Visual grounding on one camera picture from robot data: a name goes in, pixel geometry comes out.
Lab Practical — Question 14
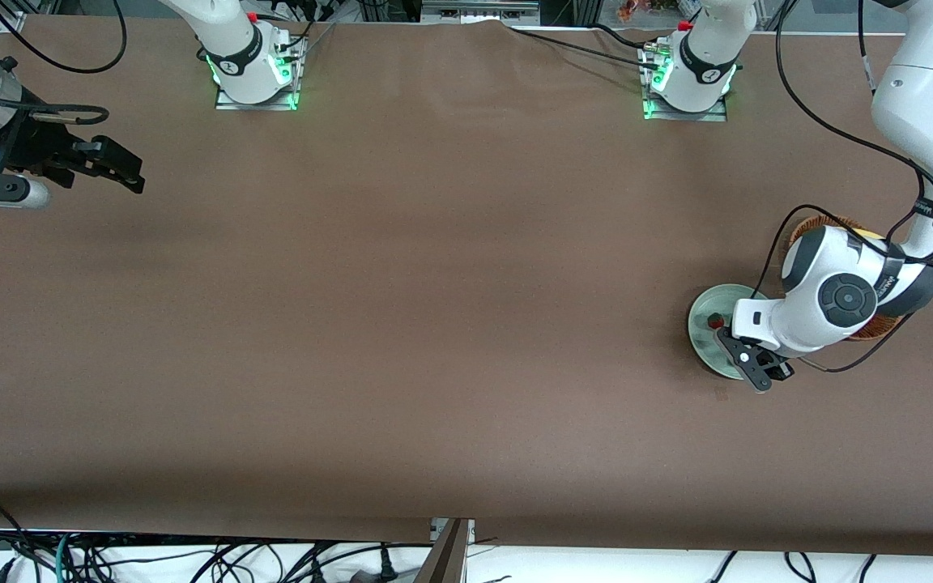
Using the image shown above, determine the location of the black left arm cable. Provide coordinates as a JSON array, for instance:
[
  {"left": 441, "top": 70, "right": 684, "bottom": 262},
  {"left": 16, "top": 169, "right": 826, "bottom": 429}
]
[{"left": 758, "top": 0, "right": 933, "bottom": 373}]

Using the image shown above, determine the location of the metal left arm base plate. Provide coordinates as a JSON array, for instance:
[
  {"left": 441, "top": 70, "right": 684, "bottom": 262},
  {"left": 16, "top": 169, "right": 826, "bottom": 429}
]
[{"left": 643, "top": 96, "right": 728, "bottom": 122}]

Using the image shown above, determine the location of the black table cable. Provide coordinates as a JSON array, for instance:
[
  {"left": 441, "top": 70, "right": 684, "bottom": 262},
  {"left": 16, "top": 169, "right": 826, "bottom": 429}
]
[
  {"left": 592, "top": 23, "right": 655, "bottom": 52},
  {"left": 507, "top": 24, "right": 666, "bottom": 72}
]

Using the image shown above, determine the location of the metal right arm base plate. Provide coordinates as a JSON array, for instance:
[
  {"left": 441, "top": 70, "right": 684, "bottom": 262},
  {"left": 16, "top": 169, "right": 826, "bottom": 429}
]
[{"left": 214, "top": 85, "right": 300, "bottom": 112}]

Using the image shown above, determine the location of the pale green round plate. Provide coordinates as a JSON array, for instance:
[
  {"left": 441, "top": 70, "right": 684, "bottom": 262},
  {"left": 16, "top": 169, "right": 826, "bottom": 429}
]
[{"left": 688, "top": 283, "right": 767, "bottom": 381}]

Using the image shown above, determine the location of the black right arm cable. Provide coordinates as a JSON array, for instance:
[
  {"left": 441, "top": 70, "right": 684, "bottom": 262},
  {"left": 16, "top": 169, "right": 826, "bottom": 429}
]
[{"left": 0, "top": 0, "right": 127, "bottom": 126}]

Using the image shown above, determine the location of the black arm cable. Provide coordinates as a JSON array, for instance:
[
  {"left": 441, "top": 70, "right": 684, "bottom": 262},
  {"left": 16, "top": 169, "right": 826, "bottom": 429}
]
[
  {"left": 758, "top": 0, "right": 933, "bottom": 373},
  {"left": 0, "top": 0, "right": 127, "bottom": 126}
]

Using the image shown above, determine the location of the brown table cover sheet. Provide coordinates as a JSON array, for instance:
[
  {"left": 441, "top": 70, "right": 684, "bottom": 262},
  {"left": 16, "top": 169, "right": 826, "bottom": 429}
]
[{"left": 0, "top": 16, "right": 933, "bottom": 558}]

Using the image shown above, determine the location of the brown wicker basket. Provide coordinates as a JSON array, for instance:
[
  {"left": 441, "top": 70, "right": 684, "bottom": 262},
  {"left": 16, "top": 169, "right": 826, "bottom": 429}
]
[{"left": 788, "top": 214, "right": 905, "bottom": 341}]

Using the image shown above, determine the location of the metal support post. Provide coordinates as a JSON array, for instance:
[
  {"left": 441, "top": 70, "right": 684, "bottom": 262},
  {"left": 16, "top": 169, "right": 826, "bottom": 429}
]
[{"left": 414, "top": 518, "right": 475, "bottom": 583}]

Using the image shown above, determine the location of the silver aluminium frame rail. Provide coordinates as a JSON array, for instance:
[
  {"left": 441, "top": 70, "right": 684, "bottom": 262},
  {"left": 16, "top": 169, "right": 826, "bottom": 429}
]
[{"left": 420, "top": 0, "right": 542, "bottom": 25}]

